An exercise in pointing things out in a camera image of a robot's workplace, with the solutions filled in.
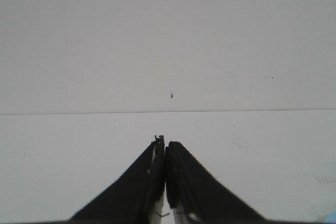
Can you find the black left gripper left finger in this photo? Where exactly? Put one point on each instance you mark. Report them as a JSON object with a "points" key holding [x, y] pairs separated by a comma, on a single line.
{"points": [[136, 195]]}

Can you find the light blue round plate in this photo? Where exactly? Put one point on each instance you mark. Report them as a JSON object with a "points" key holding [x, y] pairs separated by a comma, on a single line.
{"points": [[330, 218]]}

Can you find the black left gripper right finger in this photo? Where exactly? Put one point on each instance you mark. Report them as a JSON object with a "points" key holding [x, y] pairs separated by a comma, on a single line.
{"points": [[194, 194]]}

